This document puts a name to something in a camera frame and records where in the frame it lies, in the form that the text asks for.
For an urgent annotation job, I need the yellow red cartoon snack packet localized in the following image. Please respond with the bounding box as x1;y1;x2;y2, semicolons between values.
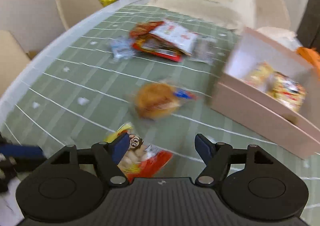
104;123;173;182

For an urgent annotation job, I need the panda snack packet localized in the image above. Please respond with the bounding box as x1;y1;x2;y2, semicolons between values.
243;62;306;112

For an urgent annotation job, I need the clear grey snack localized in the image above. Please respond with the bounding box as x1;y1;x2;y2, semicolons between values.
191;36;216;65

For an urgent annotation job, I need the red white snack packet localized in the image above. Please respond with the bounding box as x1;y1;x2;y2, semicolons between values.
132;19;199;62

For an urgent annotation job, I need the red quail egg packet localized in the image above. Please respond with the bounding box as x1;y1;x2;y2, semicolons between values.
129;21;164;38

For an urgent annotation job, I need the round pastry in wrapper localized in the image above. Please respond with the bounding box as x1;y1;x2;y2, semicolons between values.
133;81;197;120

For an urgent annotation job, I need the pink storage box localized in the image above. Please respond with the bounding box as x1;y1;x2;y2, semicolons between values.
211;28;319;159

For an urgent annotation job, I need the near beige chair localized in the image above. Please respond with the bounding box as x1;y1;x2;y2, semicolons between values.
0;30;30;96

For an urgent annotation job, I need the beige chair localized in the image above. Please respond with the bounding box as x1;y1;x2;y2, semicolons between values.
55;0;103;30
0;30;30;96

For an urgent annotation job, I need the green grid tablecloth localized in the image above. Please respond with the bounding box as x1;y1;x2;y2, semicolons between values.
1;5;319;225

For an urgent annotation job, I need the blue white snack packet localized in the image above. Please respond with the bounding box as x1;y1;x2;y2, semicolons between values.
110;36;137;61

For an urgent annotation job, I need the orange box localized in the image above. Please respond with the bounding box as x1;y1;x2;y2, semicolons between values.
296;47;320;76

